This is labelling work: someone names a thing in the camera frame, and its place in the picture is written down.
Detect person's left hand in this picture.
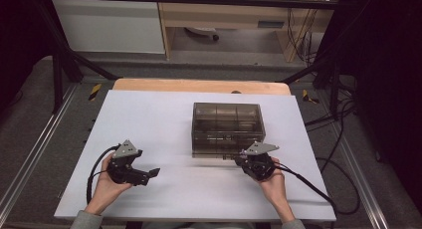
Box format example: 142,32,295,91
84,153,134,216

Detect smoky transparent drawer cabinet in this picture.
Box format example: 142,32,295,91
191,102,267,159

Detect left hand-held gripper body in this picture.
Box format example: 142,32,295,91
105,139,151,187

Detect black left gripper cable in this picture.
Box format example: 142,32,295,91
86,143,121,205

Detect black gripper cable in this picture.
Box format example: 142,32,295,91
86,143,121,205
274,156,361,216

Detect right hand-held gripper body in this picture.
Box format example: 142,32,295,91
234,140,281,182

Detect aluminium floor rail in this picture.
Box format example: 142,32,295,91
0,84,80,211
333,120,390,229

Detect black curtain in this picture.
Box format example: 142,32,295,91
0,0,52,111
339,0,422,207

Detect wooden table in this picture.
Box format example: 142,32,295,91
111,78,293,97

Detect hanging cable bundle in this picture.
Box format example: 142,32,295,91
286,0,321,66

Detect white cabinet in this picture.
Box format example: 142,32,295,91
52,0,166,55

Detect black floor cables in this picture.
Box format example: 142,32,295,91
304,84,358,172

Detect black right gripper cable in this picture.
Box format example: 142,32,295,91
274,156,361,216

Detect office chair base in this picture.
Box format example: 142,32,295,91
183,26,221,42

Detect person's right hand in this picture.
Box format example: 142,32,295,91
252,156,289,213

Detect light wooden desk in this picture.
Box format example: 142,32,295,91
154,0,334,63

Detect black metal frame stand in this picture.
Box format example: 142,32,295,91
281,54,344,121
33,1,121,115

